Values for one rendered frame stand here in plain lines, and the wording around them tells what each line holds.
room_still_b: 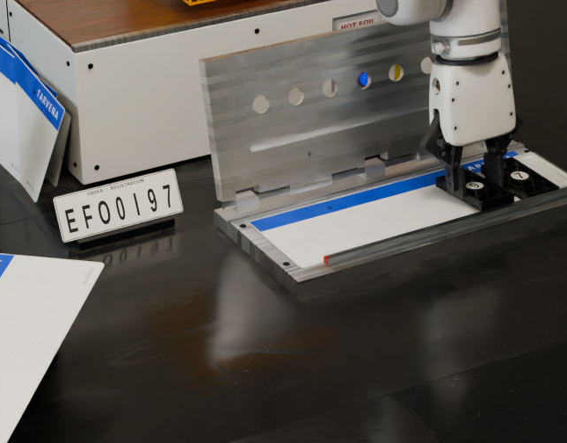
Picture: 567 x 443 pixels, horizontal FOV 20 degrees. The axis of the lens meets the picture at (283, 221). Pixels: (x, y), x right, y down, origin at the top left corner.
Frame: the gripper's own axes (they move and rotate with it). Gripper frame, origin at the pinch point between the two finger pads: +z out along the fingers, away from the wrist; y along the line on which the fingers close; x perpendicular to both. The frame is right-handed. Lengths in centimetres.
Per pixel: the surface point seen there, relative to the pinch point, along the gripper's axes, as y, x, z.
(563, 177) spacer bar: 11.8, -2.4, 2.4
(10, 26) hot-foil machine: -40, 48, -20
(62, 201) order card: -47, 17, -4
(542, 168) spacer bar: 11.1, 1.0, 1.7
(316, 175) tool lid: -16.4, 10.5, -1.8
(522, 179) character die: 6.7, -0.6, 1.8
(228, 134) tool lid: -27.7, 10.8, -9.6
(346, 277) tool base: -23.1, -6.4, 5.4
